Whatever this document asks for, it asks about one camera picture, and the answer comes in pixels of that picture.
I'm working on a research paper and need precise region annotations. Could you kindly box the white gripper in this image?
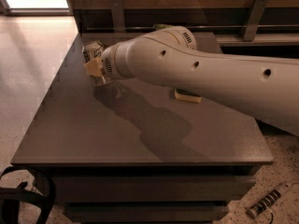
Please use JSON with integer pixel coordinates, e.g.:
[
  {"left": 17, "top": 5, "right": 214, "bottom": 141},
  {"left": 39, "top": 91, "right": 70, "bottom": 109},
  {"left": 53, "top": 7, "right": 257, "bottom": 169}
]
[{"left": 84, "top": 42, "right": 134, "bottom": 79}]

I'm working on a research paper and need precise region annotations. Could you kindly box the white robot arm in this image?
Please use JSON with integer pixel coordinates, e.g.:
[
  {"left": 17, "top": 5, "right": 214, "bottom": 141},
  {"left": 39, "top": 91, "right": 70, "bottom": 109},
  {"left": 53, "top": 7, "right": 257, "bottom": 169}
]
[{"left": 85, "top": 26, "right": 299, "bottom": 135}]

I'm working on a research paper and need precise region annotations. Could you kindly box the green chip bag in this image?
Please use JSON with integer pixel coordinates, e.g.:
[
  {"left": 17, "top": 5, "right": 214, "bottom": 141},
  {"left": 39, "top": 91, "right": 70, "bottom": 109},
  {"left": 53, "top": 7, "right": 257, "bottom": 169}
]
[{"left": 153, "top": 23, "right": 172, "bottom": 31}]

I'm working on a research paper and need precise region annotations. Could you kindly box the green yellow sponge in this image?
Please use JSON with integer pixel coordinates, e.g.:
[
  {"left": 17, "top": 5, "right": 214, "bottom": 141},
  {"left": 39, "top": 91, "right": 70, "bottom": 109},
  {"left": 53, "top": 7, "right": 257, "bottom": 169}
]
[{"left": 175, "top": 89, "right": 202, "bottom": 104}]

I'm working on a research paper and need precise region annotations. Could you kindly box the grey table with drawers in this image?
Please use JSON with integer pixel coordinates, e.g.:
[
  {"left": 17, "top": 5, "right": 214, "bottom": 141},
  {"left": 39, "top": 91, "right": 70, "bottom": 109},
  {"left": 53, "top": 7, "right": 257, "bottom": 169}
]
[{"left": 12, "top": 37, "right": 273, "bottom": 224}]

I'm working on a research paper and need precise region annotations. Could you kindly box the metal rail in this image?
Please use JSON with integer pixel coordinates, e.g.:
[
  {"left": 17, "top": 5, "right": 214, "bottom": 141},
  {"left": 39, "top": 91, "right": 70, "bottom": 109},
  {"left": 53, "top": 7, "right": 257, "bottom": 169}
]
[{"left": 85, "top": 24, "right": 299, "bottom": 31}]

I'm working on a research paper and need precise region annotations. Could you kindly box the left metal bracket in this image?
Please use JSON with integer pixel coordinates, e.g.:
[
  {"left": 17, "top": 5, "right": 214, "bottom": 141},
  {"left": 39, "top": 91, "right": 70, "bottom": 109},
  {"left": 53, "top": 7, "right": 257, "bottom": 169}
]
[{"left": 109, "top": 0, "right": 126, "bottom": 33}]

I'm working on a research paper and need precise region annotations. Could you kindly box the metal bracket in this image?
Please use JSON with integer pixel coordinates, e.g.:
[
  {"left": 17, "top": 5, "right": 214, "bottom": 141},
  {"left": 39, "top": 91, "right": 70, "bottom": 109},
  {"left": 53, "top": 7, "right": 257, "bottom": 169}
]
[
  {"left": 241, "top": 0, "right": 268, "bottom": 42},
  {"left": 109, "top": 0, "right": 126, "bottom": 33}
]

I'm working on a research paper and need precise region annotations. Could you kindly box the right metal bracket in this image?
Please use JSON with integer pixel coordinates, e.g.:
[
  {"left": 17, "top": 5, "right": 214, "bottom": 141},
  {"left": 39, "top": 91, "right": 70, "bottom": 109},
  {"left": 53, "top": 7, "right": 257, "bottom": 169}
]
[{"left": 241, "top": 0, "right": 268, "bottom": 42}]

